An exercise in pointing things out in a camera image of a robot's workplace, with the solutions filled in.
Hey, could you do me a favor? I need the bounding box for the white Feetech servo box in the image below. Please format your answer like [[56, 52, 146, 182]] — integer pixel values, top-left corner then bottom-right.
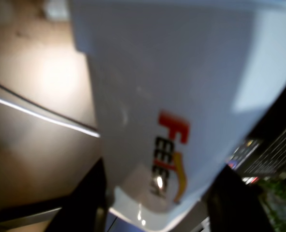
[[69, 0, 286, 232]]

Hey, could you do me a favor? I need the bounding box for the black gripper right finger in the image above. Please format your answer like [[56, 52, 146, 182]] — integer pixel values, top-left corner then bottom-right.
[[202, 166, 277, 232]]

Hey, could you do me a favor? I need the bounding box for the glossy dark screen panel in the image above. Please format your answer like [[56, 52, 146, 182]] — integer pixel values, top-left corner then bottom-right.
[[226, 70, 286, 186]]

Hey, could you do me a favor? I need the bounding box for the green potted plant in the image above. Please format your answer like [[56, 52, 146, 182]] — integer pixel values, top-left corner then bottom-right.
[[256, 178, 286, 232]]

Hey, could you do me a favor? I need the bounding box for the white cable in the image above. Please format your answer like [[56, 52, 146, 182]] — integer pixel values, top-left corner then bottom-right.
[[0, 93, 101, 139]]

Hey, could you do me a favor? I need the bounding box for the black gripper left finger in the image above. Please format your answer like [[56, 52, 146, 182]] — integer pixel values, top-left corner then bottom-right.
[[45, 157, 115, 232]]

